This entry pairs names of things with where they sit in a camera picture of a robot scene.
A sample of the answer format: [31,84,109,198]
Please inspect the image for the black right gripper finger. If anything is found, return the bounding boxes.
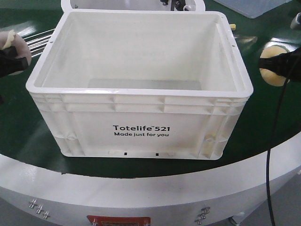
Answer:
[259,54,286,77]

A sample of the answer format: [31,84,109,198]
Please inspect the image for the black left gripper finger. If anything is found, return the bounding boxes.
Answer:
[0,46,27,78]

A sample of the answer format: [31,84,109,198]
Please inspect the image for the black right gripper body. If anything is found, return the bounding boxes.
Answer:
[282,11,301,83]

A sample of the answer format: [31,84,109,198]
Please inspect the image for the yellow smiling plush ball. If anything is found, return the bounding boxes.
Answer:
[258,45,292,87]

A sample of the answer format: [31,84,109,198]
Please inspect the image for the pink smiling plush ball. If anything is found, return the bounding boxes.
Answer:
[0,30,32,75]

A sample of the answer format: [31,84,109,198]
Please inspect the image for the white plastic tote crate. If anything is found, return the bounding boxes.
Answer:
[26,9,253,160]

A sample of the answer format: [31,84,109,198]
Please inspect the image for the chrome roller rails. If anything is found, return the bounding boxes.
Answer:
[24,29,54,57]

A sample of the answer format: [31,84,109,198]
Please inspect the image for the clear plastic storage bin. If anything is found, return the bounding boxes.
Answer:
[215,0,290,19]

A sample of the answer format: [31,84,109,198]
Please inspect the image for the black bearing mechanism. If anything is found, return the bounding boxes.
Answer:
[160,0,192,11]

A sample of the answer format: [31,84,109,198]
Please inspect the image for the white round table base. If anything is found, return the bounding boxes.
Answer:
[0,135,301,226]

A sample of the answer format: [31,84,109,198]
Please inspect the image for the red warning label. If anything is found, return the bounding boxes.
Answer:
[87,215,151,226]

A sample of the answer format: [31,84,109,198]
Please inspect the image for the black cable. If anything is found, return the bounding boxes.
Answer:
[265,54,301,226]

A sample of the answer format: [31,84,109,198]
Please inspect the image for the white inner turntable ring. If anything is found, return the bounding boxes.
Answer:
[60,0,206,12]

